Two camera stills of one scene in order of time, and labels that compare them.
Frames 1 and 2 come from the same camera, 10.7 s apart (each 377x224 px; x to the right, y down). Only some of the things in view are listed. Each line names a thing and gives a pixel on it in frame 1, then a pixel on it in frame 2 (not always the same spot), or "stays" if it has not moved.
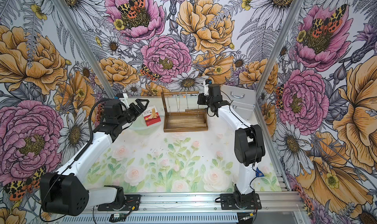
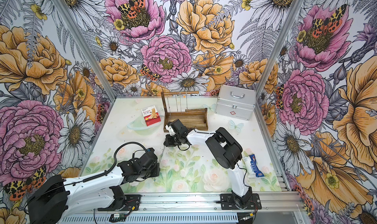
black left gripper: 137,111 to 155,170
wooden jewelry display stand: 191,120 stays
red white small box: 151,115 stays
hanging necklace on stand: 186,96 stays
